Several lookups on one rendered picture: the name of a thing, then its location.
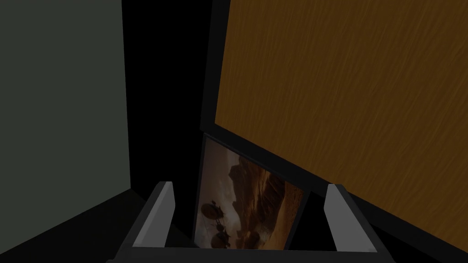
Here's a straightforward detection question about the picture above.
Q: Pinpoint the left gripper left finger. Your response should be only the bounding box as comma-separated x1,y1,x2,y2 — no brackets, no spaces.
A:
126,180,176,249

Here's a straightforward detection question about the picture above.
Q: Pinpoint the brown wooden door leaf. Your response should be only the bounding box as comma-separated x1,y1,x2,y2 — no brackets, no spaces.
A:
214,0,468,254

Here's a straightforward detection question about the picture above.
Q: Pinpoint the framed brown landscape picture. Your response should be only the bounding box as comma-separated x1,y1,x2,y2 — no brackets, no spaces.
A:
193,133,311,251

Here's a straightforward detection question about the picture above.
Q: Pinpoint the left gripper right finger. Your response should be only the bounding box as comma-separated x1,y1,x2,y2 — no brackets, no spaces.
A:
324,184,383,253

